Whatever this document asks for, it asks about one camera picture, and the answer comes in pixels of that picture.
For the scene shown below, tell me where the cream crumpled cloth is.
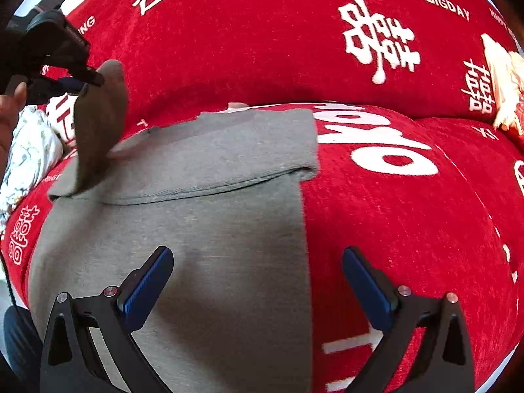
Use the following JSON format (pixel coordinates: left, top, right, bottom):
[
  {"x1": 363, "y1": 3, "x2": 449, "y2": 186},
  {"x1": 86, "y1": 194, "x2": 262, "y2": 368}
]
[{"x1": 480, "y1": 33, "x2": 524, "y2": 137}]

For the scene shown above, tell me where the black cable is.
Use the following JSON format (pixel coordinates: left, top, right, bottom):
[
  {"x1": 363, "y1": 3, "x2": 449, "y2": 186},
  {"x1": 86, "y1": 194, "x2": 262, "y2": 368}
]
[{"x1": 0, "y1": 250, "x2": 19, "y2": 309}]

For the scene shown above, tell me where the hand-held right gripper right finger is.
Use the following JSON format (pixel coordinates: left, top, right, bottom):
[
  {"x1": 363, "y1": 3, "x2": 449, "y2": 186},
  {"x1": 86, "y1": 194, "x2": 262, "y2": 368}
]
[{"x1": 342, "y1": 247, "x2": 476, "y2": 393}]

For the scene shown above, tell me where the white floral cloth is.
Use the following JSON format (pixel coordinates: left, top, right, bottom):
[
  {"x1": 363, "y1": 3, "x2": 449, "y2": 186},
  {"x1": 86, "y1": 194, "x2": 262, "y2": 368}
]
[{"x1": 0, "y1": 105, "x2": 65, "y2": 214}]

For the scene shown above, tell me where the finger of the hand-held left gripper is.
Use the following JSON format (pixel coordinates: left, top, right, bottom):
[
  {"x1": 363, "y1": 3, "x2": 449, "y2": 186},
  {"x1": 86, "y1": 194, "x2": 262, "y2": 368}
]
[
  {"x1": 28, "y1": 76, "x2": 90, "y2": 105},
  {"x1": 69, "y1": 65, "x2": 104, "y2": 88}
]

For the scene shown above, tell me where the person's left hand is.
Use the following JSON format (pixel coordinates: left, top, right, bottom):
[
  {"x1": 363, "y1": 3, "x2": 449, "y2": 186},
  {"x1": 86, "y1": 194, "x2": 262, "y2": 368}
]
[{"x1": 0, "y1": 82, "x2": 28, "y2": 164}]

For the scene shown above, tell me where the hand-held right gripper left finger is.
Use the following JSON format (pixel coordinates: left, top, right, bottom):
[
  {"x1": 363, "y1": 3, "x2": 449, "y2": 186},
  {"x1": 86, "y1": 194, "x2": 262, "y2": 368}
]
[{"x1": 40, "y1": 246, "x2": 175, "y2": 393}]

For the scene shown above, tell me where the black ribbed object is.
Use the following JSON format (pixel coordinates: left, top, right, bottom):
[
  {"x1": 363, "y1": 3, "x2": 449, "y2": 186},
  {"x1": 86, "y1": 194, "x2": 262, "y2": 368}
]
[{"x1": 2, "y1": 305, "x2": 44, "y2": 390}]

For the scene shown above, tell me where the red printed sofa cover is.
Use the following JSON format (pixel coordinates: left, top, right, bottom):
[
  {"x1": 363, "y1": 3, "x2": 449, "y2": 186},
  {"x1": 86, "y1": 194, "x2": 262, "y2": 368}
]
[{"x1": 0, "y1": 0, "x2": 524, "y2": 393}]

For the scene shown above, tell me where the grey plush pillow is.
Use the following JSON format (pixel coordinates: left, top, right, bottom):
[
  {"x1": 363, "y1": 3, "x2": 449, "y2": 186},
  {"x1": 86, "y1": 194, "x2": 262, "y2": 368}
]
[{"x1": 28, "y1": 59, "x2": 321, "y2": 393}]

